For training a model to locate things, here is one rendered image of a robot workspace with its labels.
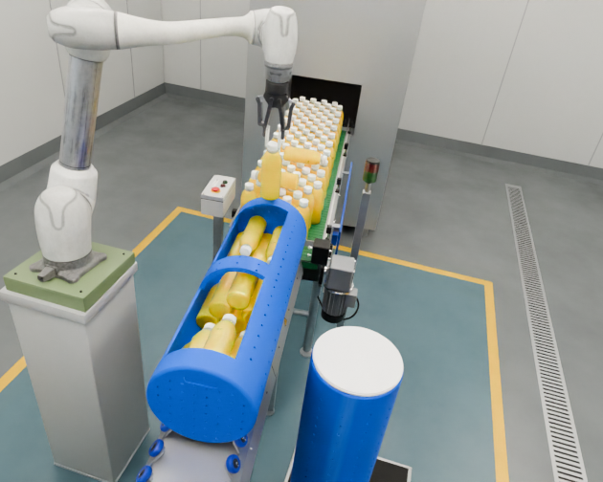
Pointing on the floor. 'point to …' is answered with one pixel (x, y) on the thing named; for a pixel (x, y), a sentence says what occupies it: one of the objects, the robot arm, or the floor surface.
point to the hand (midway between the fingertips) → (273, 138)
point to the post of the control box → (217, 234)
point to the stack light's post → (359, 231)
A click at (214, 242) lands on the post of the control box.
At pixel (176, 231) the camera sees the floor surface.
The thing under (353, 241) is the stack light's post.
